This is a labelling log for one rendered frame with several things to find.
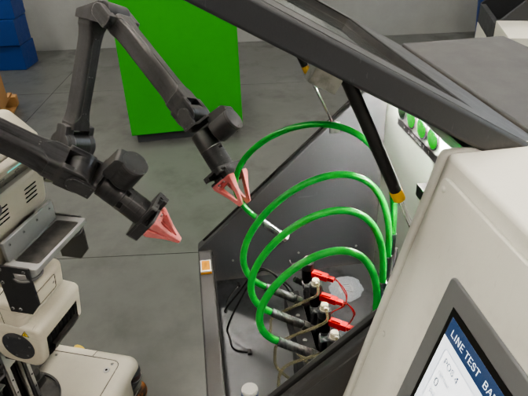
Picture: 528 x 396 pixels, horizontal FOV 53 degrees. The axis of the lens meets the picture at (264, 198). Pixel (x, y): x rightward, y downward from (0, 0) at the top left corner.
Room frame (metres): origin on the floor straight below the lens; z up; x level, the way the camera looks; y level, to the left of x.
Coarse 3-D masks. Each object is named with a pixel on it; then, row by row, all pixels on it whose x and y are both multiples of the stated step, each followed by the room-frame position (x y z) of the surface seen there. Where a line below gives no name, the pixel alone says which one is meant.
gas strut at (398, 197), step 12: (348, 84) 0.64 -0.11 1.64; (348, 96) 0.64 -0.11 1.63; (360, 96) 0.64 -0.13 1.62; (360, 108) 0.64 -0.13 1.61; (360, 120) 0.64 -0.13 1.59; (372, 132) 0.64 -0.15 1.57; (372, 144) 0.65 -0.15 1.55; (384, 156) 0.65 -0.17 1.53; (384, 168) 0.65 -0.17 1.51; (384, 180) 0.66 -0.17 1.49; (396, 180) 0.66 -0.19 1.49; (396, 192) 0.66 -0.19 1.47; (408, 216) 0.67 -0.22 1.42
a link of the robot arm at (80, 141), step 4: (76, 132) 1.41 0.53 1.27; (80, 132) 1.42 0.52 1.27; (84, 132) 1.43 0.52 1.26; (76, 136) 1.39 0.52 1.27; (80, 136) 1.40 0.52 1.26; (84, 136) 1.41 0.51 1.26; (88, 136) 1.42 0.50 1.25; (76, 140) 1.37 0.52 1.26; (80, 140) 1.38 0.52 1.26; (84, 140) 1.40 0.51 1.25; (88, 140) 1.41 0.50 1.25; (76, 144) 1.37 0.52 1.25; (80, 144) 1.38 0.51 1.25; (84, 144) 1.39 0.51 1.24; (88, 144) 1.40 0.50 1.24; (84, 148) 1.38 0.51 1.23; (88, 148) 1.39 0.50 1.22
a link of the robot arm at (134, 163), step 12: (120, 156) 0.92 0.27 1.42; (132, 156) 0.94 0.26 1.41; (96, 168) 0.98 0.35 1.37; (108, 168) 0.92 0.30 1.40; (120, 168) 0.92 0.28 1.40; (132, 168) 0.92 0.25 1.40; (144, 168) 0.93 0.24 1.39; (72, 180) 0.90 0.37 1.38; (96, 180) 0.92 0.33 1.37; (120, 180) 0.91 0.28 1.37; (132, 180) 0.91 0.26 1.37; (84, 192) 0.91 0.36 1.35
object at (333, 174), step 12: (312, 180) 0.89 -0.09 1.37; (324, 180) 0.89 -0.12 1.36; (360, 180) 0.90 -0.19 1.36; (288, 192) 0.88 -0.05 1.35; (276, 204) 0.88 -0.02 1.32; (384, 204) 0.90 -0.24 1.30; (264, 216) 0.87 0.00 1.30; (384, 216) 0.91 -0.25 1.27; (252, 228) 0.87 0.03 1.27; (240, 252) 0.87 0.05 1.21; (240, 264) 0.87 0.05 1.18; (264, 288) 0.87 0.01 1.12; (288, 300) 0.88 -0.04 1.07; (300, 300) 0.88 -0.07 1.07
